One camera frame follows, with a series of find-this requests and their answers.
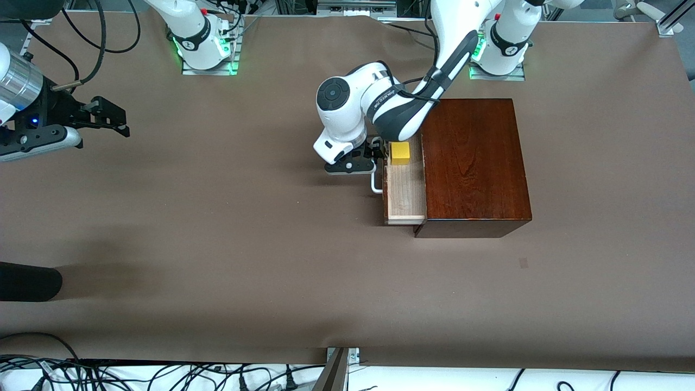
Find light wood drawer white handle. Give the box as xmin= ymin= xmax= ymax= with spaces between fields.
xmin=371 ymin=136 xmax=427 ymax=226

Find dark brown wooden cabinet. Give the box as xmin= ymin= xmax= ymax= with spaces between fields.
xmin=414 ymin=98 xmax=534 ymax=238

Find brown table cover sheet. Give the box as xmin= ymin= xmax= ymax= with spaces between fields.
xmin=0 ymin=11 xmax=695 ymax=373

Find silver equipment rack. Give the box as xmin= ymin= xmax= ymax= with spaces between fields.
xmin=318 ymin=0 xmax=397 ymax=17

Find black cylindrical object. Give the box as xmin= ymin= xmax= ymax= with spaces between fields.
xmin=0 ymin=262 xmax=63 ymax=302

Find grey metal beam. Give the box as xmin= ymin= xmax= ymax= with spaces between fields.
xmin=312 ymin=348 xmax=351 ymax=391

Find grey chair base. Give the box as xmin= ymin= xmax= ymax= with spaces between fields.
xmin=614 ymin=0 xmax=671 ymax=22

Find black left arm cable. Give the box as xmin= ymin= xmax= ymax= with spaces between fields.
xmin=399 ymin=16 xmax=441 ymax=104

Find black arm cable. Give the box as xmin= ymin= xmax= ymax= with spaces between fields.
xmin=19 ymin=0 xmax=143 ymax=87
xmin=399 ymin=16 xmax=441 ymax=104

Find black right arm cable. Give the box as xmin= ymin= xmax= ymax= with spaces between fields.
xmin=19 ymin=0 xmax=143 ymax=87

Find aluminium table edge rail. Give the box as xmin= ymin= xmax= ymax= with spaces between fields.
xmin=21 ymin=15 xmax=55 ymax=58

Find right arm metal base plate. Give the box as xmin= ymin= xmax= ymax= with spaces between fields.
xmin=181 ymin=52 xmax=239 ymax=75

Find black base cable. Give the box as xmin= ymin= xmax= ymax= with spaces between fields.
xmin=380 ymin=22 xmax=435 ymax=37

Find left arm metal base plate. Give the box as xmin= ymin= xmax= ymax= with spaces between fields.
xmin=470 ymin=61 xmax=526 ymax=82

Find black looped cable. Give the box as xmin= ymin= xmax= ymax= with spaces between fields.
xmin=0 ymin=332 xmax=82 ymax=363

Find tangled black power cables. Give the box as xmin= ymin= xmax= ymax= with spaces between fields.
xmin=0 ymin=356 xmax=326 ymax=391

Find aluminium frame profile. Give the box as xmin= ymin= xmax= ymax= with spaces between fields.
xmin=656 ymin=3 xmax=686 ymax=37

